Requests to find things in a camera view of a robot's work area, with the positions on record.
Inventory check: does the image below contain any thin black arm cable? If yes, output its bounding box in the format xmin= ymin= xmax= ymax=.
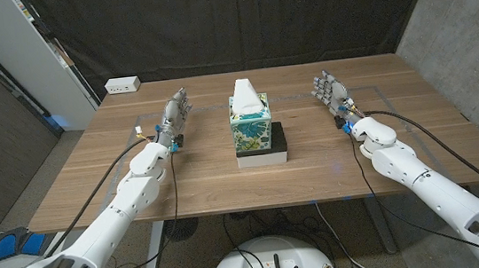
xmin=349 ymin=119 xmax=479 ymax=268
xmin=58 ymin=151 xmax=187 ymax=268

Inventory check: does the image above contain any blue and black pad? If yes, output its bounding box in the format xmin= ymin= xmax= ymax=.
xmin=0 ymin=224 xmax=49 ymax=263

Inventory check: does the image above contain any teal floral tissue box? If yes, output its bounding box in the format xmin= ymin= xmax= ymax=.
xmin=227 ymin=91 xmax=276 ymax=154

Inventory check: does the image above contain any white power strip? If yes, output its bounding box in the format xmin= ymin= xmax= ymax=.
xmin=104 ymin=75 xmax=142 ymax=96

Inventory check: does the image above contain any black round floor fan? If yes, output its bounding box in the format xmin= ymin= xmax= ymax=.
xmin=162 ymin=216 xmax=201 ymax=243

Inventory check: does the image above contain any white floor cable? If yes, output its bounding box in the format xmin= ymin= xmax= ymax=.
xmin=315 ymin=195 xmax=384 ymax=268

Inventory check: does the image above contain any white tissue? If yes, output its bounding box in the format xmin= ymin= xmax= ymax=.
xmin=228 ymin=76 xmax=266 ymax=117

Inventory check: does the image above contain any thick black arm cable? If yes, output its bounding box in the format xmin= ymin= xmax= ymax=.
xmin=364 ymin=99 xmax=479 ymax=223
xmin=34 ymin=137 xmax=163 ymax=258

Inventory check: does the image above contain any white cabinet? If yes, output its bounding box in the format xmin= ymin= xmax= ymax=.
xmin=0 ymin=0 xmax=101 ymax=139

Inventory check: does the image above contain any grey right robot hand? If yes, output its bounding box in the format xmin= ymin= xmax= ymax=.
xmin=309 ymin=66 xmax=366 ymax=129

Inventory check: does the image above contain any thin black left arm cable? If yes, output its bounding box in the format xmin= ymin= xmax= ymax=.
xmin=58 ymin=151 xmax=187 ymax=268

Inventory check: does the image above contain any grey table leg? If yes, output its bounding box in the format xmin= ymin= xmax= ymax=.
xmin=363 ymin=193 xmax=399 ymax=257

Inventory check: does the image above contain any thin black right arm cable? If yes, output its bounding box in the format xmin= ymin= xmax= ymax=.
xmin=349 ymin=119 xmax=479 ymax=268

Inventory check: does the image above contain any white table leg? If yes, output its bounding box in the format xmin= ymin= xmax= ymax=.
xmin=139 ymin=219 xmax=169 ymax=268

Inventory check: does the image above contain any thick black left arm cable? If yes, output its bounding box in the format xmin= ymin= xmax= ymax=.
xmin=34 ymin=137 xmax=163 ymax=258

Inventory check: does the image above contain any black foam block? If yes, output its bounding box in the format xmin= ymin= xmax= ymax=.
xmin=232 ymin=121 xmax=288 ymax=159

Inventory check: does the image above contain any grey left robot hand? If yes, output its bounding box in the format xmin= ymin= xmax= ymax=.
xmin=151 ymin=85 xmax=198 ymax=147

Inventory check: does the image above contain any white base block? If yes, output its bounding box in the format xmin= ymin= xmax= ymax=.
xmin=235 ymin=148 xmax=290 ymax=169

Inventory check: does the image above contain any black curtain backdrop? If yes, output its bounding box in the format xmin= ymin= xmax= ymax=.
xmin=24 ymin=0 xmax=450 ymax=107

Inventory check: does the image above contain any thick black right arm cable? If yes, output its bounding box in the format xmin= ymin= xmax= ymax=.
xmin=364 ymin=99 xmax=479 ymax=223

